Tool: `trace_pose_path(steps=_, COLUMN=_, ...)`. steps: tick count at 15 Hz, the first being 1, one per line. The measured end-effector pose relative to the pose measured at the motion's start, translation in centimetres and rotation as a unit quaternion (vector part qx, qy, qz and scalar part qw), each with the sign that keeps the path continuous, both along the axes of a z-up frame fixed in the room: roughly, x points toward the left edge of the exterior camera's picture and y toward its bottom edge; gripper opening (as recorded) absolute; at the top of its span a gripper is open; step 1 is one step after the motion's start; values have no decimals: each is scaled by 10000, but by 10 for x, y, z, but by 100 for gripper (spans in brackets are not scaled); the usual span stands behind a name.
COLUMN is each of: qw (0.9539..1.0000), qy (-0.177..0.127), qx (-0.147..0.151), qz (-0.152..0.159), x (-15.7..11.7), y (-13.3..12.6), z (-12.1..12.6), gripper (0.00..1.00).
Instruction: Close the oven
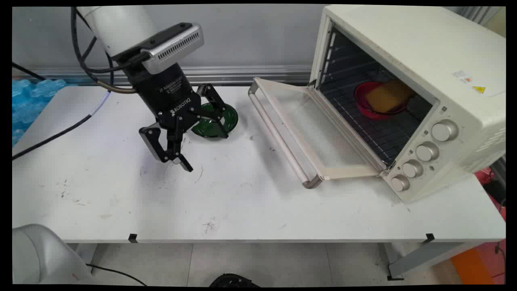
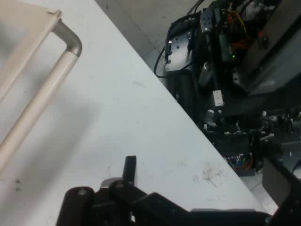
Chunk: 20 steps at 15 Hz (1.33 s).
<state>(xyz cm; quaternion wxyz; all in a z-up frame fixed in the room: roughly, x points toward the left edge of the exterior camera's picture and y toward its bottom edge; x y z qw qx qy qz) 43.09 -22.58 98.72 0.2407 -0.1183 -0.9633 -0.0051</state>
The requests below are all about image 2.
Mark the grey metal housing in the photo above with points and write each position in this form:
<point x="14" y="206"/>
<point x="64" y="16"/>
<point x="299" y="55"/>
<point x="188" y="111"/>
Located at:
<point x="277" y="49"/>

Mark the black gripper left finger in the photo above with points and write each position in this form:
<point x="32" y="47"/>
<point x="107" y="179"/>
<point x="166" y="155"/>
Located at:
<point x="113" y="207"/>

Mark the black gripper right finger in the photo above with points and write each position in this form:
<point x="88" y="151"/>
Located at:
<point x="285" y="200"/>

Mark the small white perforated bracket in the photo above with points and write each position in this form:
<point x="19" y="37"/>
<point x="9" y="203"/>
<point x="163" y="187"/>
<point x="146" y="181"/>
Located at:
<point x="218" y="98"/>

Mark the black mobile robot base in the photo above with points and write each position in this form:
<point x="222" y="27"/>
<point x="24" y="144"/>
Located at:
<point x="188" y="82"/>

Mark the cream toaster oven door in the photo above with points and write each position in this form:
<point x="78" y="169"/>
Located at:
<point x="21" y="26"/>

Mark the grey plate with holes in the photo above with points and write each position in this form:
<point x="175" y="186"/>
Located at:
<point x="206" y="20"/>

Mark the silver metal cylinder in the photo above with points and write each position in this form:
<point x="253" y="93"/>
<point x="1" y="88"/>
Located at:
<point x="204" y="74"/>

